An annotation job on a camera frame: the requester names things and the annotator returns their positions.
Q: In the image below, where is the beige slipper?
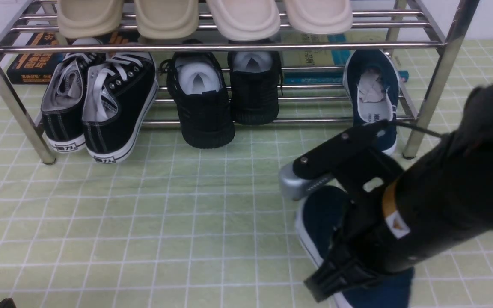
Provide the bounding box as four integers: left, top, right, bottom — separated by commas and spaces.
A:
57, 0, 125, 39
134, 0, 199, 39

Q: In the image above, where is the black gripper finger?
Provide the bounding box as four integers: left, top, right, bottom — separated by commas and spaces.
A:
292, 120, 395, 180
303, 246, 386, 302

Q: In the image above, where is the black canvas sneaker right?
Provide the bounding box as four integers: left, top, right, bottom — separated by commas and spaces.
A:
81, 52, 158, 164

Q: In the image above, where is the black canvas sneaker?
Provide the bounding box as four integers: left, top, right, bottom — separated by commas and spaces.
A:
40, 52, 107, 153
81, 52, 158, 164

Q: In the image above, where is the black object bottom left corner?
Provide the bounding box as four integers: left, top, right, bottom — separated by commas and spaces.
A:
0, 298, 16, 308

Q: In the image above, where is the black knit shoe left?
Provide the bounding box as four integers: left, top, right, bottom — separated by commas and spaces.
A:
159, 51, 235, 149

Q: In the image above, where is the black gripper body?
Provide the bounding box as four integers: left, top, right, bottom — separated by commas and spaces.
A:
336, 148, 403, 274

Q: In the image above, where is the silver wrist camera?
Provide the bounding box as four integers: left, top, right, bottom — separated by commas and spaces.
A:
279, 164, 335, 201

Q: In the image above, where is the green blue book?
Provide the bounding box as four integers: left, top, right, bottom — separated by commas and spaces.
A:
280, 30, 386, 84

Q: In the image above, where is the cream slipper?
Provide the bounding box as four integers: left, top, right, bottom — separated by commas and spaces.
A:
283, 0, 353, 35
206, 0, 281, 41

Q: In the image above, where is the cream slipper far right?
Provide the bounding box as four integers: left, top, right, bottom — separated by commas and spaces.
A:
283, 0, 353, 35

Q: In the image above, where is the black knit shoe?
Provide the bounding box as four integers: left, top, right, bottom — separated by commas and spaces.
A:
227, 50, 282, 125
159, 51, 235, 149

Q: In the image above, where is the navy slip-on shoe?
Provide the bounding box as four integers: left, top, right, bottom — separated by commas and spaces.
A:
295, 186, 415, 308
343, 50, 401, 156

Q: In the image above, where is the beige slipper far left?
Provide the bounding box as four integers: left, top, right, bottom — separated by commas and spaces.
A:
57, 0, 125, 39

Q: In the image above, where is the stainless steel shoe rack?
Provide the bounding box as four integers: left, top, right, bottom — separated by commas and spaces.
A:
0, 0, 479, 166

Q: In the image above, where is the black orange book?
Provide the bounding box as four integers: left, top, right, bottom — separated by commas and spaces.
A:
6, 32, 140, 85

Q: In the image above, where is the black knit shoe right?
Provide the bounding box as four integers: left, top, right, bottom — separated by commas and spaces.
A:
227, 50, 282, 125

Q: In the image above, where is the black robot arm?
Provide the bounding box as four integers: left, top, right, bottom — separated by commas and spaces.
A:
282, 84, 493, 308

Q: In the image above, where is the black canvas sneaker left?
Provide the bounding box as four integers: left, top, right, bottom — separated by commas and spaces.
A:
40, 52, 107, 153

